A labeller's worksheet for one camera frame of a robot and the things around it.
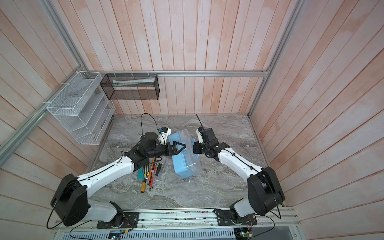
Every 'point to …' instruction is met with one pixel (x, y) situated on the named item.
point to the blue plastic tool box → (186, 164)
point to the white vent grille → (164, 234)
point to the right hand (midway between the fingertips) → (193, 145)
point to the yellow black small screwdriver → (159, 167)
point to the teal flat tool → (140, 174)
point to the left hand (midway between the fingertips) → (181, 149)
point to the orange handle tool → (149, 176)
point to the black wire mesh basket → (131, 86)
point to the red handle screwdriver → (151, 180)
